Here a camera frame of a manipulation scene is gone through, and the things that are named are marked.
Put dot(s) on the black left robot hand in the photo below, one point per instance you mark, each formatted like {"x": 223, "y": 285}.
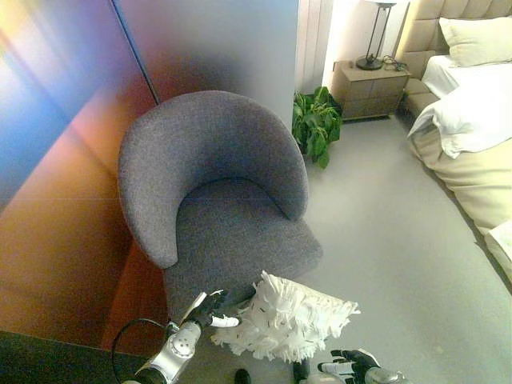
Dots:
{"x": 206, "y": 308}

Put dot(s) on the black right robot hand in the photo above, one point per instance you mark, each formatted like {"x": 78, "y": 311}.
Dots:
{"x": 356, "y": 362}

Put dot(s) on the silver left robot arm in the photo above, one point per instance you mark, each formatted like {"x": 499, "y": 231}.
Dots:
{"x": 176, "y": 352}

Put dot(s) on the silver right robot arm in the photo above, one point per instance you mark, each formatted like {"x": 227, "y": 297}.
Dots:
{"x": 386, "y": 377}

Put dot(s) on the cream bed pillow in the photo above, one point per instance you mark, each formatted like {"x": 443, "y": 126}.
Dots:
{"x": 480, "y": 40}

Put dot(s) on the black right robot foot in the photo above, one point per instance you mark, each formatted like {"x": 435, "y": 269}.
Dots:
{"x": 301, "y": 370}

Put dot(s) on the black robot foot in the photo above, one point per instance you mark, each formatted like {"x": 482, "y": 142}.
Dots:
{"x": 242, "y": 377}
{"x": 301, "y": 370}

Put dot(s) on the black left robot foot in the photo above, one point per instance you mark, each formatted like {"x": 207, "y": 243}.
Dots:
{"x": 242, "y": 377}

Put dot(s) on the dark floor mat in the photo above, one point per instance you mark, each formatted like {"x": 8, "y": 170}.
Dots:
{"x": 52, "y": 360}

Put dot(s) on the grey fabric tub armchair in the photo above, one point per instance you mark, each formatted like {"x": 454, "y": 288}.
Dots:
{"x": 208, "y": 140}

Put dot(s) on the white bed end bench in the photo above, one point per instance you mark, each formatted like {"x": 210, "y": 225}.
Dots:
{"x": 502, "y": 248}

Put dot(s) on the green potted plant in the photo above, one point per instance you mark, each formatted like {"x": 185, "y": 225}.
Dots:
{"x": 316, "y": 120}

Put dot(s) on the white crumpled duvet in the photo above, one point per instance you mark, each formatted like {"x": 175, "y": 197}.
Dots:
{"x": 468, "y": 116}

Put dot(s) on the beige wooden nightstand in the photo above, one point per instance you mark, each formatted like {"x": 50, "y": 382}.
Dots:
{"x": 370, "y": 90}

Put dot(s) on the pale pleated curtain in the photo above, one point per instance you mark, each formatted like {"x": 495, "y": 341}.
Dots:
{"x": 314, "y": 40}

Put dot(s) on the dark metal table lamp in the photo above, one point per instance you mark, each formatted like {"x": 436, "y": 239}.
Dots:
{"x": 370, "y": 62}

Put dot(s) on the white fitted bed sheet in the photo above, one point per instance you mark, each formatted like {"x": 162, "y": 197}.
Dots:
{"x": 440, "y": 74}

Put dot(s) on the beige padded headboard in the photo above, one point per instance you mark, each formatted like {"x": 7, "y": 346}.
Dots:
{"x": 424, "y": 24}

